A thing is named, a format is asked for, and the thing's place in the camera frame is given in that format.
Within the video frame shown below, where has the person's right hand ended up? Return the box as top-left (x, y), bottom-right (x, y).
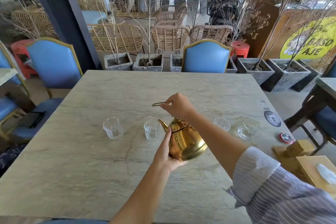
top-left (160, 93), bottom-right (196, 121)

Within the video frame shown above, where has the person's left hand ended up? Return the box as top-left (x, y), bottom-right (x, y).
top-left (153, 127), bottom-right (187, 173)

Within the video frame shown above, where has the gold metal teapot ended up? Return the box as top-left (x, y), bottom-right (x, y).
top-left (152, 100), bottom-right (208, 161)

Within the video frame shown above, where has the person's right forearm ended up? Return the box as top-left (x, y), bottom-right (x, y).
top-left (182, 108), bottom-right (250, 180)

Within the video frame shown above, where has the person's left forearm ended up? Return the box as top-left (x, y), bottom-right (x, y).
top-left (110, 161), bottom-right (172, 224)

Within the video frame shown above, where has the clear drinking glass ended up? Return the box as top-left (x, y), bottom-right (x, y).
top-left (213, 118), bottom-right (231, 132)
top-left (103, 117), bottom-right (124, 140)
top-left (143, 120), bottom-right (161, 142)
top-left (237, 118), bottom-right (260, 141)

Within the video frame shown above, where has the row of grey concrete planters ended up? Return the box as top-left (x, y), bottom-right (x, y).
top-left (104, 52), bottom-right (324, 93)

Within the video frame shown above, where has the group of wicker chairs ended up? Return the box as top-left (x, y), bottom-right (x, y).
top-left (10, 0), bottom-right (234, 54)

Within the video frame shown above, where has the red plastic stool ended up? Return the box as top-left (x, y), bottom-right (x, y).
top-left (10, 39), bottom-right (38, 80)
top-left (230, 41), bottom-right (250, 59)

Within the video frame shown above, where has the round grey coaster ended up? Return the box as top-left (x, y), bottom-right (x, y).
top-left (264, 110), bottom-right (282, 128)

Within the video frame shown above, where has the black scooter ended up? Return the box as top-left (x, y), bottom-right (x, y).
top-left (206, 0), bottom-right (240, 26)

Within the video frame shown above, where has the round red tin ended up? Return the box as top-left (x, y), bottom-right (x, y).
top-left (278, 133), bottom-right (294, 145)

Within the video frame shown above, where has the striped shirt sleeve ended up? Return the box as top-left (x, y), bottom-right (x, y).
top-left (226, 146), bottom-right (336, 224)

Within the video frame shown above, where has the small wooden holder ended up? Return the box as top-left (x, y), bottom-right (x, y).
top-left (273, 140), bottom-right (315, 177)

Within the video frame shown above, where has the flat black pouch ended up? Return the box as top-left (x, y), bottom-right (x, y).
top-left (16, 111), bottom-right (47, 129)

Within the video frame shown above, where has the wooden tissue box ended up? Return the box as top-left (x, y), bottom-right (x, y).
top-left (295, 155), bottom-right (336, 199)

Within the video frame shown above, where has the dark framed stone table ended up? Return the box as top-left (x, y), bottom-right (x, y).
top-left (283, 77), bottom-right (336, 132)

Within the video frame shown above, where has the wooden board with yellow sign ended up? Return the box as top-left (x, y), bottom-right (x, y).
top-left (258, 9), bottom-right (336, 61)

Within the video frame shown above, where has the dark patterned fabric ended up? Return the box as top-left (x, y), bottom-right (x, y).
top-left (0, 143), bottom-right (27, 178)

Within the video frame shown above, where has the white tissue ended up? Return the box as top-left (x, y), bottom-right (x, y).
top-left (316, 163), bottom-right (336, 185)

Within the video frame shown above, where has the stone side table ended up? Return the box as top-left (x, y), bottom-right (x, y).
top-left (0, 68), bottom-right (19, 87)

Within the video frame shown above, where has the blue chair with gold frame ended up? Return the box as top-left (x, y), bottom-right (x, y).
top-left (182, 39), bottom-right (232, 74)
top-left (12, 37), bottom-right (83, 140)
top-left (0, 41), bottom-right (30, 140)

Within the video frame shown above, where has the blue chair with dark frame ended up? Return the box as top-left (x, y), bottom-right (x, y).
top-left (299, 58), bottom-right (336, 156)

